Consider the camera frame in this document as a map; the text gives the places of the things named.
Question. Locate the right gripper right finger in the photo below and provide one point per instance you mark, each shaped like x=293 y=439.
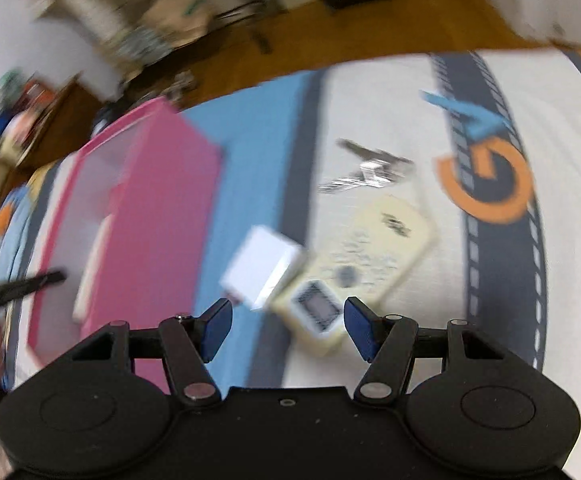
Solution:
x=462 y=395

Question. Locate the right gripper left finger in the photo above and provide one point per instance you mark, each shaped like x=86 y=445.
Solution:
x=107 y=399

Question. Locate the pink storage box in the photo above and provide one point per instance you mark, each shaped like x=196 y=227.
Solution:
x=157 y=176

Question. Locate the yellowed TCL remote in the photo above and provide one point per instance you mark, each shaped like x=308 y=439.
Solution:
x=366 y=259

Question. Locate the white charger top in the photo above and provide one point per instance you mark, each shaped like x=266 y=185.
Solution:
x=262 y=265

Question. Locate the silver key bunch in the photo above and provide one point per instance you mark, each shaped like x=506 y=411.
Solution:
x=377 y=169

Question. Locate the long cream remote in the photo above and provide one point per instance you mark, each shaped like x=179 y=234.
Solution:
x=87 y=284

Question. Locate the wooden nightstand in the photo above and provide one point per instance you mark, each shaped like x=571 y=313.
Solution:
x=36 y=137

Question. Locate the striped bed duvet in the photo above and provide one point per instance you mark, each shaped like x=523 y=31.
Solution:
x=496 y=141

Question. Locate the brown paper bag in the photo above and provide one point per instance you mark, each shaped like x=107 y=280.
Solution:
x=179 y=22

